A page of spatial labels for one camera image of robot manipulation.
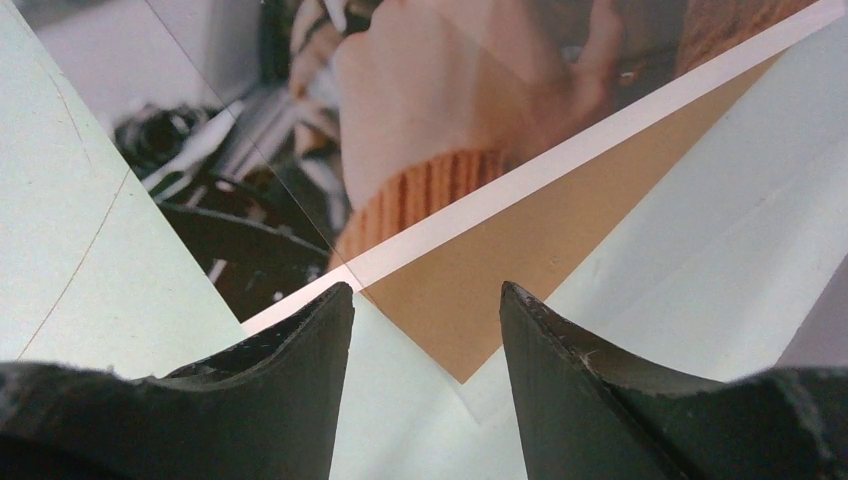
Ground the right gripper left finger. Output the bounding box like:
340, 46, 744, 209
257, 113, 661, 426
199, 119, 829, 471
1, 282, 354, 479

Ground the printed photo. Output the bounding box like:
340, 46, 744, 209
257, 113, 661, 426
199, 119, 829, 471
17, 1, 843, 321

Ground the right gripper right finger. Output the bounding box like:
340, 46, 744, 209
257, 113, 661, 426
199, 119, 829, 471
499, 282, 847, 479

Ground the brown backing board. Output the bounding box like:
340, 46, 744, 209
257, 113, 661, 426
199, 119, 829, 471
364, 62, 769, 383

